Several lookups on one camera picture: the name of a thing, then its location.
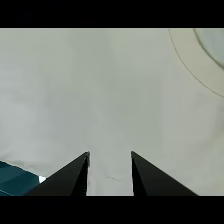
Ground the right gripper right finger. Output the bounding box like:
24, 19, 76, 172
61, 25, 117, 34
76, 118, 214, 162
130, 150, 199, 197

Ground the white T-shirt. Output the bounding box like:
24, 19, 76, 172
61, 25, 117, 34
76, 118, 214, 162
0, 28, 224, 197

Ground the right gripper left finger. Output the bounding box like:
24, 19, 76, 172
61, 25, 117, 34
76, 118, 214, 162
25, 151, 91, 197

